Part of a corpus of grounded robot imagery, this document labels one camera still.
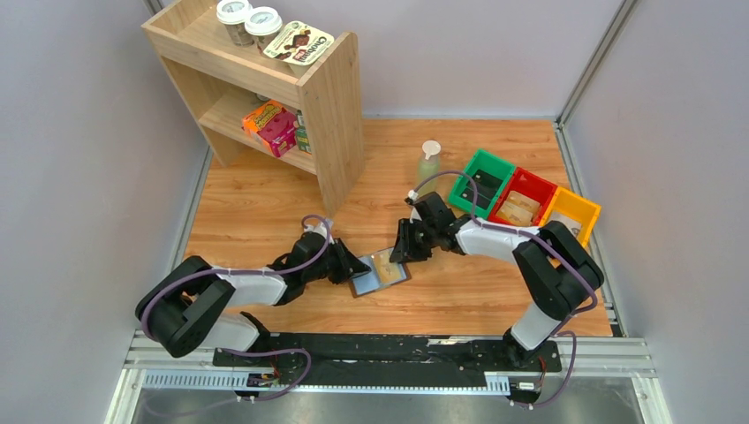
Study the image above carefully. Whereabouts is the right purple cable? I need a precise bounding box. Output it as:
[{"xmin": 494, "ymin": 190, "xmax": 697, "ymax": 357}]
[{"xmin": 412, "ymin": 170, "xmax": 600, "ymax": 409}]

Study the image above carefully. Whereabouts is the orange snack box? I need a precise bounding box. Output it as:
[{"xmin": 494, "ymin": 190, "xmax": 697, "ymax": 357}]
[{"xmin": 241, "ymin": 100, "xmax": 286, "ymax": 141}]

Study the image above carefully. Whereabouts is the white lidded cup right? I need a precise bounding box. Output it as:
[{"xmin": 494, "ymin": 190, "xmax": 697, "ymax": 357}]
[{"xmin": 244, "ymin": 6, "xmax": 284, "ymax": 53}]

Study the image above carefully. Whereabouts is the green plastic bin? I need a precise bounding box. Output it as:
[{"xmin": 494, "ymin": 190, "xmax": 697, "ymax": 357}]
[{"xmin": 448, "ymin": 149, "xmax": 517, "ymax": 219}]

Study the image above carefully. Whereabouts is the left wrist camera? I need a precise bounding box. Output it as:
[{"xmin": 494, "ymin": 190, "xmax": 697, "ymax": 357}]
[{"xmin": 303, "ymin": 217, "xmax": 333, "ymax": 239}]

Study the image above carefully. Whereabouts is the red plastic bin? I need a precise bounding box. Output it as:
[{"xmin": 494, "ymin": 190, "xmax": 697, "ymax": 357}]
[{"xmin": 488, "ymin": 167, "xmax": 558, "ymax": 227}]

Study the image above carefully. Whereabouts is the Chobani yogurt package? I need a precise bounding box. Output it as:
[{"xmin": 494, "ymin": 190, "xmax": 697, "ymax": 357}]
[{"xmin": 262, "ymin": 20, "xmax": 335, "ymax": 66}]

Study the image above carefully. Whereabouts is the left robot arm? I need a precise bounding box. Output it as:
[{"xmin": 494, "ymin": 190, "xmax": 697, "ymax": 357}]
[{"xmin": 134, "ymin": 231, "xmax": 372, "ymax": 358}]

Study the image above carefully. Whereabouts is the wooden shelf unit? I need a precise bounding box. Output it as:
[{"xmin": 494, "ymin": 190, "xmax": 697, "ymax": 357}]
[{"xmin": 142, "ymin": 1, "xmax": 365, "ymax": 216}]

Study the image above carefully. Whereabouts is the black card in green bin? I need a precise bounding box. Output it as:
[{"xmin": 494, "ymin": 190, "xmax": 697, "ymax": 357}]
[{"xmin": 473, "ymin": 170, "xmax": 503, "ymax": 209}]

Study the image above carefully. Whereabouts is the green soap bottle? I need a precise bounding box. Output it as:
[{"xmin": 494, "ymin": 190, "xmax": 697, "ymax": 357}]
[{"xmin": 416, "ymin": 140, "xmax": 442, "ymax": 197}]

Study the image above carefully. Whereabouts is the green box on shelf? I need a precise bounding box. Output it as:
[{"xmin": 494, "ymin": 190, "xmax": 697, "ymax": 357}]
[{"xmin": 294, "ymin": 110, "xmax": 312, "ymax": 155}]

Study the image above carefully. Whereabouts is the yellow plastic bin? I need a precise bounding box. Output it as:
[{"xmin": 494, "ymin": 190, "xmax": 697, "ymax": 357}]
[{"xmin": 539, "ymin": 186, "xmax": 601, "ymax": 247}]

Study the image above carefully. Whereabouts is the pink snack box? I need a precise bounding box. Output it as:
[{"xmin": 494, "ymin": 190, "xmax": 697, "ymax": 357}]
[{"xmin": 255, "ymin": 111, "xmax": 296, "ymax": 157}]

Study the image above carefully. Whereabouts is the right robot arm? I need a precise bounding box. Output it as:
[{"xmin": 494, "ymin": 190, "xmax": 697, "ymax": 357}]
[{"xmin": 390, "ymin": 192, "xmax": 604, "ymax": 353}]

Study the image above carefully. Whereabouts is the purple cable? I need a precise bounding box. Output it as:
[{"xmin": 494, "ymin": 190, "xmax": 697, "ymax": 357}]
[
  {"xmin": 412, "ymin": 170, "xmax": 600, "ymax": 409},
  {"xmin": 139, "ymin": 214, "xmax": 334, "ymax": 405}
]

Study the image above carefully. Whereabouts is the white lidded cup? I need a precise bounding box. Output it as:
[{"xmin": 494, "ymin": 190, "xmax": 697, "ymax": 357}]
[
  {"xmin": 244, "ymin": 6, "xmax": 284, "ymax": 53},
  {"xmin": 216, "ymin": 0, "xmax": 253, "ymax": 47}
]

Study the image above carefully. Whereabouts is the silver card in yellow bin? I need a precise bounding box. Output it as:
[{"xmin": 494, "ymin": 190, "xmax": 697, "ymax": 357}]
[{"xmin": 549, "ymin": 211, "xmax": 583, "ymax": 238}]

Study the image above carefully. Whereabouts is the gold card in red bin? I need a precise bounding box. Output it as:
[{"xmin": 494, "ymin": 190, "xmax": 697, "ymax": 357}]
[{"xmin": 506, "ymin": 191, "xmax": 541, "ymax": 214}]

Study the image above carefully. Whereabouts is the brown leather card holder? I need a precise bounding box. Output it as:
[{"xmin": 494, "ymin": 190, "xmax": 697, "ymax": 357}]
[{"xmin": 350, "ymin": 247, "xmax": 411, "ymax": 298}]

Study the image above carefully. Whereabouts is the white lidded cup left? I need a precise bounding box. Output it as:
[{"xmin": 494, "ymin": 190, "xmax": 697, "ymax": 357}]
[{"xmin": 216, "ymin": 0, "xmax": 253, "ymax": 47}]

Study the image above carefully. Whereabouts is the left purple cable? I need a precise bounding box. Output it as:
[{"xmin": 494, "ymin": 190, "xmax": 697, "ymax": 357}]
[{"xmin": 139, "ymin": 214, "xmax": 334, "ymax": 405}]

